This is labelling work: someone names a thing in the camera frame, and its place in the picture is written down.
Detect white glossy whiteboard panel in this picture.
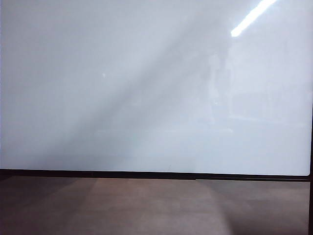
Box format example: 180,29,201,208
0,0,312,176

